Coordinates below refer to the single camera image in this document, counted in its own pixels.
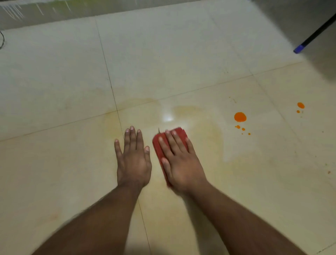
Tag orange liquid spill drops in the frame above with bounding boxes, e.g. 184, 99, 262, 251
228, 96, 332, 175

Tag red cloth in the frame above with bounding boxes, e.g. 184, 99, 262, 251
152, 127, 188, 188

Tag person's right forearm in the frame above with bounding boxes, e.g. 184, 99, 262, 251
189, 182, 308, 255

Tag person's right hand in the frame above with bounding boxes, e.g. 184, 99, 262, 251
158, 129, 210, 195

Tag white baseboard ledge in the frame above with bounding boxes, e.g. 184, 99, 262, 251
0, 0, 203, 31

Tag person's left forearm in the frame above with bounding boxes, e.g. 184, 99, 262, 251
31, 184, 144, 255

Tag cream tiled floor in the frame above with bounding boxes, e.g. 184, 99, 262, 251
0, 0, 336, 255

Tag person's left hand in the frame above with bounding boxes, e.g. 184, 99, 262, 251
114, 126, 153, 189

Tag black pole with blue tip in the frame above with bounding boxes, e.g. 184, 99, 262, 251
293, 13, 336, 55

